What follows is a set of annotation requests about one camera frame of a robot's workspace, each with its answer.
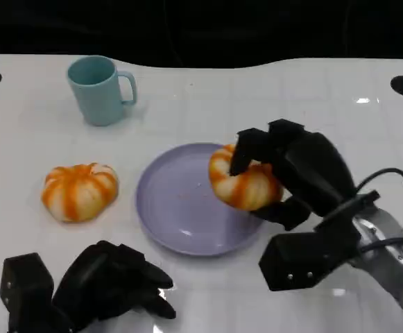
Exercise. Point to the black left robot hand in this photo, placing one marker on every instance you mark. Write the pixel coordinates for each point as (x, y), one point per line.
(97, 281)

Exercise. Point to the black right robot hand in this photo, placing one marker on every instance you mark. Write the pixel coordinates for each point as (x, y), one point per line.
(312, 170)

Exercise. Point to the lilac plate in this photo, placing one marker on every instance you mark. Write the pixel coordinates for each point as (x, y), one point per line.
(180, 208)

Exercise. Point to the pale green mug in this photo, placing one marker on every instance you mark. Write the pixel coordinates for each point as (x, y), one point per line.
(97, 100)

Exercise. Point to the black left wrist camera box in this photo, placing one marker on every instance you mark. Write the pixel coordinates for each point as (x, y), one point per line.
(26, 281)

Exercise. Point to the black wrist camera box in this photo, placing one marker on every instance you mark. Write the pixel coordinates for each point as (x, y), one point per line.
(301, 260)
(26, 281)

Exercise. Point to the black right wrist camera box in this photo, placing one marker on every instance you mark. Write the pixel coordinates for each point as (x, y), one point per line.
(301, 260)

